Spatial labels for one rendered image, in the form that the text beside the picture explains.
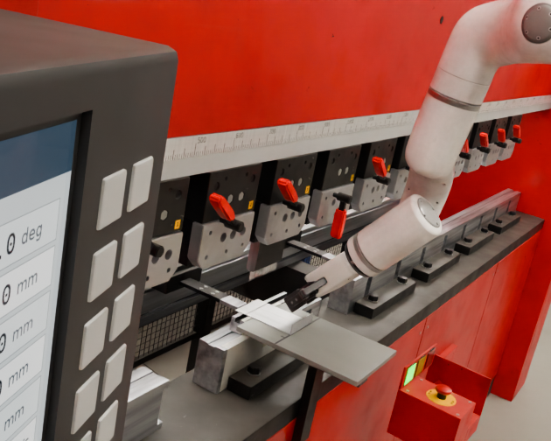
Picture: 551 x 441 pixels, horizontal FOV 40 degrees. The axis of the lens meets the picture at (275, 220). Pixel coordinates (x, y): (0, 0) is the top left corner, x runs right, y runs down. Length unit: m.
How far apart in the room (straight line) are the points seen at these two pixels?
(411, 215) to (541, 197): 2.22
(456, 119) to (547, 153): 2.23
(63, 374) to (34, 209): 0.08
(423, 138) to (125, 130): 0.99
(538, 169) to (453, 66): 2.27
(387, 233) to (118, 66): 1.06
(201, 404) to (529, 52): 0.83
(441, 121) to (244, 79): 0.33
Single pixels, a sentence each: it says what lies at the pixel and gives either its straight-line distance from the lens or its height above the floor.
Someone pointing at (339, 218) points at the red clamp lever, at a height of 1.20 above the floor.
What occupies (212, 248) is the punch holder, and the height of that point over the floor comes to 1.21.
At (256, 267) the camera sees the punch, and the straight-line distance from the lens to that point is 1.46.
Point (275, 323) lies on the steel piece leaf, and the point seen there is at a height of 1.00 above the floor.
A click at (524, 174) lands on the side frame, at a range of 3.50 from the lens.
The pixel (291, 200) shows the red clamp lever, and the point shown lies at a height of 1.27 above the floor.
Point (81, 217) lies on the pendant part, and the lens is 0.30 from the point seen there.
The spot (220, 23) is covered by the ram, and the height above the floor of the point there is 1.56.
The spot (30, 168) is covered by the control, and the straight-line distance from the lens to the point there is 0.26.
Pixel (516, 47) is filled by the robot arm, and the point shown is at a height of 1.61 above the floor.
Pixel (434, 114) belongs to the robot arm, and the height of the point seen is 1.48.
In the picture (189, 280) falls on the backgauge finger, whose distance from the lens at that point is 1.62.
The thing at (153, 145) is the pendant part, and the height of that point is 1.56.
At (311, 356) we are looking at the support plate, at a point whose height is 1.00.
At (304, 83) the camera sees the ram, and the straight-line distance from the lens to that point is 1.35.
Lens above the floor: 1.64
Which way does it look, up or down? 17 degrees down
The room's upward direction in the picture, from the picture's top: 11 degrees clockwise
